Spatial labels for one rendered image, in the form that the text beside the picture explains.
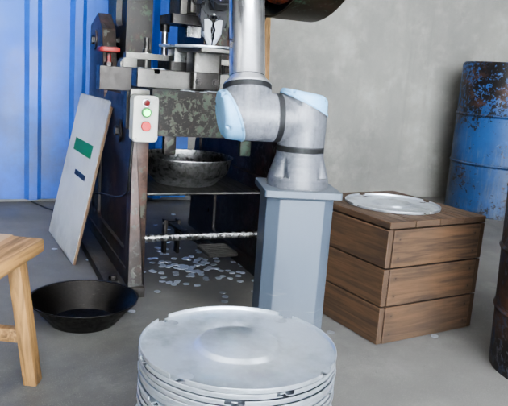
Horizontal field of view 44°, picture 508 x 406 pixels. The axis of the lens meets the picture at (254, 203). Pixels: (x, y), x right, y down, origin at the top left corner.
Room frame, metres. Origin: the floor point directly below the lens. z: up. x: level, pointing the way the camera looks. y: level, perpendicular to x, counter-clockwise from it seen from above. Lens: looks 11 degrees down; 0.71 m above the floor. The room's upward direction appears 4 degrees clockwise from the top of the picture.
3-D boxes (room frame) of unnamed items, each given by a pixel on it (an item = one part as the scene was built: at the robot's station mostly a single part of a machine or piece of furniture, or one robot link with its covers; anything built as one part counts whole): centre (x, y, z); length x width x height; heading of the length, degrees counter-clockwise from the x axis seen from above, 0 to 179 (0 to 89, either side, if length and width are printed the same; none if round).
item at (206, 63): (2.10, 0.19, 0.72); 0.25 x 0.14 x 0.14; 24
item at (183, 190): (2.27, 0.26, 0.31); 0.43 x 0.42 x 0.01; 114
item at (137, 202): (2.28, 0.56, 0.45); 0.92 x 0.12 x 0.90; 24
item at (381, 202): (1.91, -0.42, 0.35); 0.29 x 0.29 x 0.01
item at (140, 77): (2.26, 0.26, 0.68); 0.45 x 0.30 x 0.06; 114
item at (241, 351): (0.87, 0.01, 0.32); 0.29 x 0.29 x 0.01
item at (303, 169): (1.54, -0.10, 0.50); 0.15 x 0.15 x 0.10
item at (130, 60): (2.19, 0.41, 0.76); 0.17 x 0.06 x 0.10; 114
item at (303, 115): (1.53, -0.10, 0.62); 0.13 x 0.12 x 0.14; 105
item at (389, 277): (1.91, -0.42, 0.18); 0.40 x 0.38 x 0.35; 31
